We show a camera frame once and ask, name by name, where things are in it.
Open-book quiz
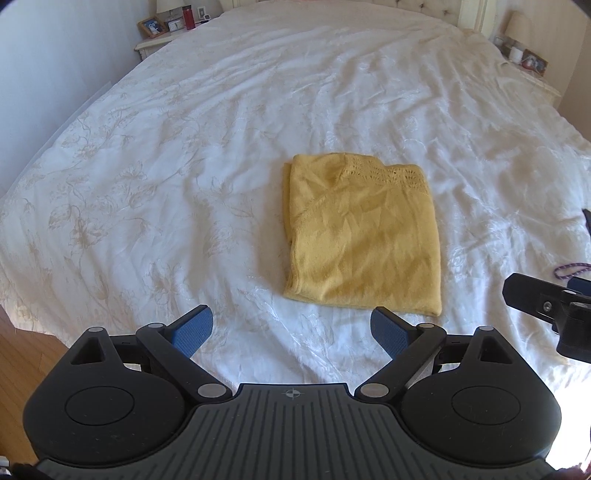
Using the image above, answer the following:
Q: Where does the right white nightstand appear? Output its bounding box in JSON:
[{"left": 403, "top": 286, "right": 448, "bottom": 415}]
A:
[{"left": 497, "top": 45, "right": 562, "bottom": 108}]

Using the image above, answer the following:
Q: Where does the small white alarm clock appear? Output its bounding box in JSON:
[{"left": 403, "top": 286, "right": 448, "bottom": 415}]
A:
[{"left": 166, "top": 17, "right": 185, "bottom": 33}]

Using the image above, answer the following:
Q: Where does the white round speaker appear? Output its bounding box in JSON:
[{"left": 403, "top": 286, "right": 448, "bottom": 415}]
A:
[{"left": 509, "top": 45, "right": 524, "bottom": 65}]

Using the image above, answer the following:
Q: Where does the white table lamp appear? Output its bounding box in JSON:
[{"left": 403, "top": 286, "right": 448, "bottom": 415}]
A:
[
  {"left": 155, "top": 0, "right": 185, "bottom": 20},
  {"left": 503, "top": 11, "right": 532, "bottom": 46}
]

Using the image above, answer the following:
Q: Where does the purple wrist lanyard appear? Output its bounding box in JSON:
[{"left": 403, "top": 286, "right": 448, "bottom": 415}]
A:
[{"left": 553, "top": 262, "right": 591, "bottom": 281}]

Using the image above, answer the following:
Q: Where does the yellow knit sweater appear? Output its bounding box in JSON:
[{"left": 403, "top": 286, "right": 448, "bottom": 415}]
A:
[{"left": 283, "top": 153, "right": 443, "bottom": 316}]

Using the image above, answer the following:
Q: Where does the left white nightstand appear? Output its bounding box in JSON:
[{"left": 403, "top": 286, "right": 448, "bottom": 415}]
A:
[{"left": 133, "top": 28, "right": 188, "bottom": 61}]

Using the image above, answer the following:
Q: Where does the cream tufted headboard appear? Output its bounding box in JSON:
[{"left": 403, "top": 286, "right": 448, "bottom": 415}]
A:
[{"left": 218, "top": 0, "right": 491, "bottom": 36}]

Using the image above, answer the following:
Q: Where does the wooden photo frame right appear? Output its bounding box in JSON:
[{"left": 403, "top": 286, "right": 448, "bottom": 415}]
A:
[{"left": 521, "top": 49, "right": 548, "bottom": 77}]

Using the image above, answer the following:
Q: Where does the white table lamp right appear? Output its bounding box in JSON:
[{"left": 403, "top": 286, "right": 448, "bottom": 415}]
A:
[{"left": 503, "top": 11, "right": 532, "bottom": 46}]

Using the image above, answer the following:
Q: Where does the wooden photo frame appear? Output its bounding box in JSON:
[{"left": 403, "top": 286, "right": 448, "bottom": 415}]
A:
[
  {"left": 521, "top": 49, "right": 548, "bottom": 77},
  {"left": 137, "top": 16, "right": 168, "bottom": 39}
]

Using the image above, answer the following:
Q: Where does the red bottle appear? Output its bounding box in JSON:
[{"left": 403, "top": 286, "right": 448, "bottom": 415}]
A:
[{"left": 182, "top": 5, "right": 195, "bottom": 31}]

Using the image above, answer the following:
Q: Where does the white table lamp left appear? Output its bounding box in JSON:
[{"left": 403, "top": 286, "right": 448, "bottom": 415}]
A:
[{"left": 155, "top": 0, "right": 185, "bottom": 20}]

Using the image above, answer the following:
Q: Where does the white nightstand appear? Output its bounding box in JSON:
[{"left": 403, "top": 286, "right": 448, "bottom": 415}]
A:
[
  {"left": 133, "top": 28, "right": 188, "bottom": 61},
  {"left": 497, "top": 45, "right": 562, "bottom": 108}
]

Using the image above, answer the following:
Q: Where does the wooden photo frame left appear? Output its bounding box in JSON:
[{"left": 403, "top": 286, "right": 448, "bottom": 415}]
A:
[{"left": 137, "top": 16, "right": 168, "bottom": 39}]

